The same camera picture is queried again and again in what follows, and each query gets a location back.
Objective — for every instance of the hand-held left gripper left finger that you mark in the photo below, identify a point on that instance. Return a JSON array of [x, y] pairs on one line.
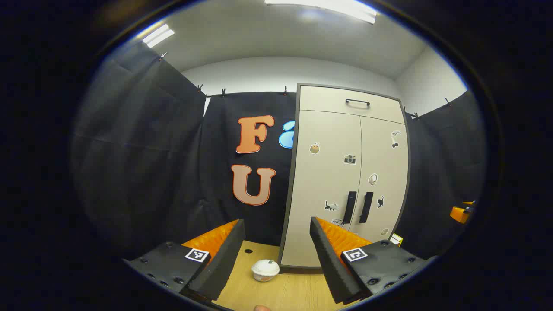
[[224, 263]]

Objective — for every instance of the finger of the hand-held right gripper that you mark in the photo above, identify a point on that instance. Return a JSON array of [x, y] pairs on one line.
[[460, 213]]

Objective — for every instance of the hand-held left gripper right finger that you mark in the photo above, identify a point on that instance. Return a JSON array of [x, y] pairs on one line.
[[332, 268]]

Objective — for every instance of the cabinet door with camera sticker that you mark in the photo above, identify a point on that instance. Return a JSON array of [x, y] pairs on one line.
[[319, 185]]

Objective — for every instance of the grey double-door shoe cabinet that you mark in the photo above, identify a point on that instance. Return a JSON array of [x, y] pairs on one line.
[[289, 194]]

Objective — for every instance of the cabinet door with headphone sticker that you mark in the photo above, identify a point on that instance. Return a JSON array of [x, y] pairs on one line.
[[386, 164]]

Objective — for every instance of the beige cabinet drawer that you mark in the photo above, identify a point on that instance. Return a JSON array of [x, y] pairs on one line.
[[324, 99]]

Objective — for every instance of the white lidded bowl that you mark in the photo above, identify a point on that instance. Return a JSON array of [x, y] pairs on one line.
[[265, 270]]

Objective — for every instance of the small white yellow box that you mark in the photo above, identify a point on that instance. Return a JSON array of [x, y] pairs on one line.
[[395, 239]]

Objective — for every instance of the black backdrop cloth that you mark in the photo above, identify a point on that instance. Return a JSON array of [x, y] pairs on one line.
[[142, 172]]

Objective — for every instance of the short ceiling light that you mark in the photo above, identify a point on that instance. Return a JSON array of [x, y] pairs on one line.
[[158, 36]]

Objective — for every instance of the long ceiling light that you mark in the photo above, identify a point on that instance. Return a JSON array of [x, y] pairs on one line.
[[337, 7]]

